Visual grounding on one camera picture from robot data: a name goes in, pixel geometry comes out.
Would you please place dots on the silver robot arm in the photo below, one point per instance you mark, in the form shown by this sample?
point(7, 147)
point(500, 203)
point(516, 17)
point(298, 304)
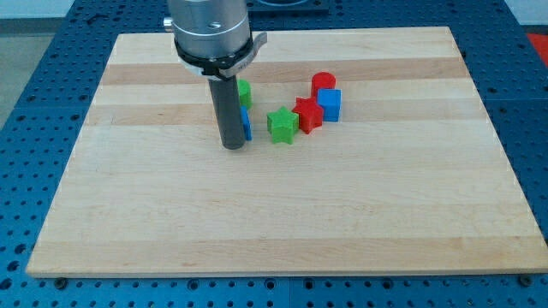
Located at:
point(210, 28)

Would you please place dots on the green star block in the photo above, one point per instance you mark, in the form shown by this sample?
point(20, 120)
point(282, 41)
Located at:
point(282, 125)

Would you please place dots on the blue block behind rod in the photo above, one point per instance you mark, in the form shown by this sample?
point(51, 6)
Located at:
point(246, 123)

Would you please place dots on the red star block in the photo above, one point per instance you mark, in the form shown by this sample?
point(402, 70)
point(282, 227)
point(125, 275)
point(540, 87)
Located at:
point(311, 114)

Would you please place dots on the green cylinder block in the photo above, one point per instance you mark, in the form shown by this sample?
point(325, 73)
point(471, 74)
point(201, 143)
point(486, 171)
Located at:
point(245, 93)

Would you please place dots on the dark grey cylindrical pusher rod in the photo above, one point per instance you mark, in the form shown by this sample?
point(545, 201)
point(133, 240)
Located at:
point(226, 103)

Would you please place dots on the blue cube block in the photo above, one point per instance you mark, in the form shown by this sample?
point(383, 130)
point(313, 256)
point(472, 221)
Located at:
point(330, 100)

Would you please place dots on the red cylinder block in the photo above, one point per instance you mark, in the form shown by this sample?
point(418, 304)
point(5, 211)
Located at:
point(322, 80)

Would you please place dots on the wooden board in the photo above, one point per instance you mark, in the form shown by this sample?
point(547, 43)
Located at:
point(412, 179)

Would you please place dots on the red object at edge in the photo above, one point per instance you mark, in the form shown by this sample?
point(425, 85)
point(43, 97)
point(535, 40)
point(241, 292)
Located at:
point(540, 44)

